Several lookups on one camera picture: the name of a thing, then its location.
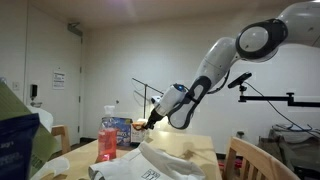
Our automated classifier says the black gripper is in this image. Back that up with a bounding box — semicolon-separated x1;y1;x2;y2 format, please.
145;110;163;129

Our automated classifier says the white paper bag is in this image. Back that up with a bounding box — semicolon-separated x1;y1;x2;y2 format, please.
88;142;206;180

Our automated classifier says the green bag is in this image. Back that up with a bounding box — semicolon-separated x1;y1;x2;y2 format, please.
0;82;57;180

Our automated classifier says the desk lamp with red shade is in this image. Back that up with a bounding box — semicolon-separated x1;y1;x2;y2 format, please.
131;77;164;119

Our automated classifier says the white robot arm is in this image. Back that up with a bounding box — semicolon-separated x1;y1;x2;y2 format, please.
144;0;320;130

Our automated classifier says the pink liquid spray bottle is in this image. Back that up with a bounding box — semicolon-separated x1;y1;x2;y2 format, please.
98;105;117;162

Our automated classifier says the white door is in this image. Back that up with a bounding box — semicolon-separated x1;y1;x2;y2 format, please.
27;5;82;145

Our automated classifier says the white orange Tazo tea box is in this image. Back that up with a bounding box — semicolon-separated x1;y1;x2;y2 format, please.
131;121;147;143

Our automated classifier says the blue snack box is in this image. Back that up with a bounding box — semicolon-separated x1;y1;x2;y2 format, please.
102;117;132;146

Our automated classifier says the wooden chair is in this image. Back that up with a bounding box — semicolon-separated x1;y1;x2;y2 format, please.
51;125;71;154
222;137;300;180

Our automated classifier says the wooden chair far left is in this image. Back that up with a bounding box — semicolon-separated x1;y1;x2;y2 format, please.
51;125;71;154

